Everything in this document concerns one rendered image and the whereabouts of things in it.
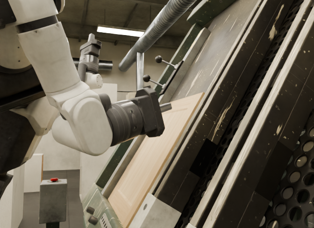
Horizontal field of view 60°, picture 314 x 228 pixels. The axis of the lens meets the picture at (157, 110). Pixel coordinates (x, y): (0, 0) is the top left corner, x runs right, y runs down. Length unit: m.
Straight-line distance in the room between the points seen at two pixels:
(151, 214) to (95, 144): 0.21
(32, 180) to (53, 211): 4.69
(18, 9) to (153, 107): 0.33
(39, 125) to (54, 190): 0.62
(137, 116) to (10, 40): 0.28
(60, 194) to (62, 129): 0.89
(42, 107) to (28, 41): 0.39
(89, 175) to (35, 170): 1.51
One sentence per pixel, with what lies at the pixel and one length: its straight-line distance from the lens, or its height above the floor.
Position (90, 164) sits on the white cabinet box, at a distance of 4.89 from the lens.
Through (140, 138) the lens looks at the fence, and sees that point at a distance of 1.25.
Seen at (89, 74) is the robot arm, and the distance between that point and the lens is 1.25.
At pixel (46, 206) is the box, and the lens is 1.43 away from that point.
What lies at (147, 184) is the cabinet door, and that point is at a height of 1.01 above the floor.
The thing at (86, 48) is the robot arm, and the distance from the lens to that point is 1.34.
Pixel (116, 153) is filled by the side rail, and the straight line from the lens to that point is 1.47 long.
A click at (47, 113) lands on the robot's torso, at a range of 0.85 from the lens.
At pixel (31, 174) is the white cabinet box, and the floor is 0.35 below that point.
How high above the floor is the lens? 1.17
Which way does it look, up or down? 5 degrees up
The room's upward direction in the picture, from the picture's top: straight up
